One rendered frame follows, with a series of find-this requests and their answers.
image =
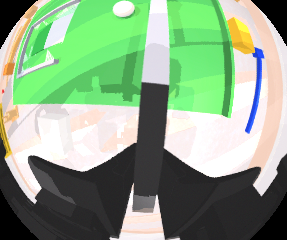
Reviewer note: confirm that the white golf ball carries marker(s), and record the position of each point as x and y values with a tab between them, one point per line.
123	8

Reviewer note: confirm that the green mat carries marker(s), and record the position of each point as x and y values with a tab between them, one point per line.
101	59

